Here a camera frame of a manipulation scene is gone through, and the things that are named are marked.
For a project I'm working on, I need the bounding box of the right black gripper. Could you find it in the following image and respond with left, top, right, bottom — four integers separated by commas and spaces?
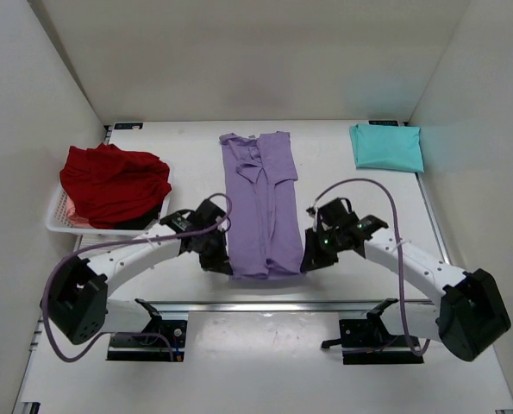
302, 227, 344, 273

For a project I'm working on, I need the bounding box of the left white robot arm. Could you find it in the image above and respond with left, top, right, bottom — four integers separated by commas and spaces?
41, 198, 232, 345

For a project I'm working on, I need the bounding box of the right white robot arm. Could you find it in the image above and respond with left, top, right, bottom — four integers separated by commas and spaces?
301, 198, 511, 361

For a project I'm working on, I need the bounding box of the white plastic basket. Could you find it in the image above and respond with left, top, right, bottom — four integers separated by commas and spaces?
46, 160, 174, 236

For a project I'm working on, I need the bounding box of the red t shirt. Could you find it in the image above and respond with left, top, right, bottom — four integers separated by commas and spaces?
59, 144, 172, 229

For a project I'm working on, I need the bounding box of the black garment in basket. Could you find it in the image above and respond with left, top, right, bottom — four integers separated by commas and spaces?
113, 204, 161, 230

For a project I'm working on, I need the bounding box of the pink garment in basket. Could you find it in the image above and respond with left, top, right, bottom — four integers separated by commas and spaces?
66, 196, 92, 229

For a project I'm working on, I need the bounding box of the right blue label sticker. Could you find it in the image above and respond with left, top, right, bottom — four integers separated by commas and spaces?
368, 120, 400, 127

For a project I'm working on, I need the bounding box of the aluminium table rail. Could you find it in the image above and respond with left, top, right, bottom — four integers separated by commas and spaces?
152, 301, 438, 314

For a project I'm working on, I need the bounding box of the folded teal t shirt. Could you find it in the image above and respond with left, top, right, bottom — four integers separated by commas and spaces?
349, 123, 424, 173

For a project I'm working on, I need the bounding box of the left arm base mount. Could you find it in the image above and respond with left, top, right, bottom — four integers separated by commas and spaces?
103, 299, 188, 363

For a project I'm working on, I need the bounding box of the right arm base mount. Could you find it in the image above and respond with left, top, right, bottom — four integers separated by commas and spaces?
320, 298, 424, 365

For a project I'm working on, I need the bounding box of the purple t shirt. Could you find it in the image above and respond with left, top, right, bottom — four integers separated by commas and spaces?
219, 131, 303, 279

